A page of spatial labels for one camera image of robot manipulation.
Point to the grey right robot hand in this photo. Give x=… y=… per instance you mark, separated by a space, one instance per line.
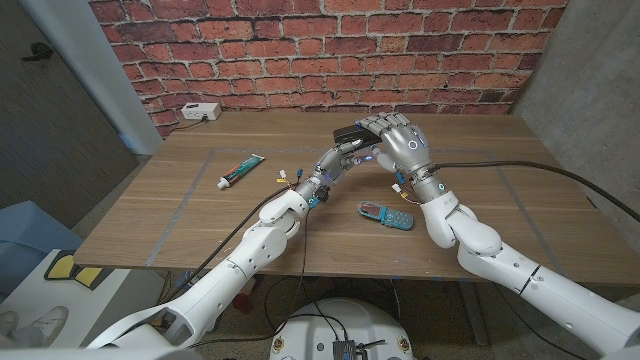
x=407 y=147

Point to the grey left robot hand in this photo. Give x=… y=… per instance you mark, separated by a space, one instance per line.
x=330 y=167

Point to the black remote control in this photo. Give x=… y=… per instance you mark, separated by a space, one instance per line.
x=350 y=134

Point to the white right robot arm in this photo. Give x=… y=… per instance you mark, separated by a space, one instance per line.
x=525 y=280

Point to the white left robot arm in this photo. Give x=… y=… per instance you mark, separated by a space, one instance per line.
x=235 y=270

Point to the blue flip phone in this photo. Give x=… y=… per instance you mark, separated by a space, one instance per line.
x=387 y=215

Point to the toothpaste tube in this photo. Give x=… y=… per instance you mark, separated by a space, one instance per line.
x=242 y=170

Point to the red brick printed backdrop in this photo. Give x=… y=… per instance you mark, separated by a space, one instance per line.
x=325 y=55

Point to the white power strip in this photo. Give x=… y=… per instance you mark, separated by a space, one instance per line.
x=201 y=111

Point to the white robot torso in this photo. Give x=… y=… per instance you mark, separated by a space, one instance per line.
x=340 y=325

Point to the white table leg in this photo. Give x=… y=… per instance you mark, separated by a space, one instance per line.
x=474 y=312

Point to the small grey electronics box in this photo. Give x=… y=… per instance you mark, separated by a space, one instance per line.
x=344 y=351

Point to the yellow and black mat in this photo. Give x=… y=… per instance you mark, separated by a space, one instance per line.
x=70 y=267

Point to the dark grey door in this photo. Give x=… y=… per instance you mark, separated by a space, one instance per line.
x=45 y=125

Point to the blue bin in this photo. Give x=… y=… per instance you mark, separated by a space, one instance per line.
x=30 y=240

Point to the white shoe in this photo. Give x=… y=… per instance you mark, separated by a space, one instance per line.
x=7 y=325
x=45 y=327

